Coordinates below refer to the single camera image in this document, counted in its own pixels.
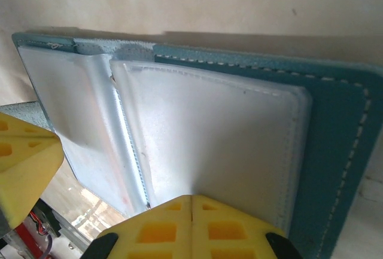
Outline teal leather card holder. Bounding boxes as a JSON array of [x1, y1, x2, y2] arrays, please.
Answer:
[[11, 27, 383, 259]]

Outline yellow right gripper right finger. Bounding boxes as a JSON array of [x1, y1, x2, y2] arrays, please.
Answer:
[[191, 194, 303, 259]]

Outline aluminium mounting rail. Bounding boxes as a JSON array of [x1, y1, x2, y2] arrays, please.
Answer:
[[50, 218, 104, 259]]

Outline left base red wire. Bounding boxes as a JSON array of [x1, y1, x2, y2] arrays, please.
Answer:
[[10, 211, 41, 259]]

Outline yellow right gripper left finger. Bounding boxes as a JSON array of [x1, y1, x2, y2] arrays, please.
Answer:
[[85, 194, 192, 259]]

